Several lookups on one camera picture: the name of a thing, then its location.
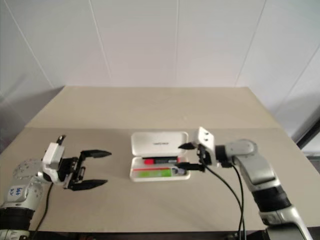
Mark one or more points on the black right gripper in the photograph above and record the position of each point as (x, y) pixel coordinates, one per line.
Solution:
(203, 157)

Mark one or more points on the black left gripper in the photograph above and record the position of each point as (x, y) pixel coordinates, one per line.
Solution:
(71, 170)

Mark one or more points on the white pencil case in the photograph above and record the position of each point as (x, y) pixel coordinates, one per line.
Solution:
(155, 143)

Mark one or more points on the green highlighter pen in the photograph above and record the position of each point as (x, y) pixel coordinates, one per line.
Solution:
(155, 173)

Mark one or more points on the red and black marker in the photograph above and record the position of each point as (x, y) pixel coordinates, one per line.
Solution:
(150, 161)

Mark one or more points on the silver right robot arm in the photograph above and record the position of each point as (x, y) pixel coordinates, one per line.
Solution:
(255, 165)

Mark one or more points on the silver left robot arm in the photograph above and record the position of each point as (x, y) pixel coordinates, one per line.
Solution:
(22, 185)

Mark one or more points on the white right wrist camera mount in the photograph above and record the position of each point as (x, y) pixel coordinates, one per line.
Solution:
(206, 142)

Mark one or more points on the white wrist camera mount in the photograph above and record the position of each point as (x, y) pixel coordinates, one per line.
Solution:
(206, 142)
(53, 155)

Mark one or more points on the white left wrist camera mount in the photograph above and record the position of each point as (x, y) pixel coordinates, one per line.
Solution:
(53, 155)

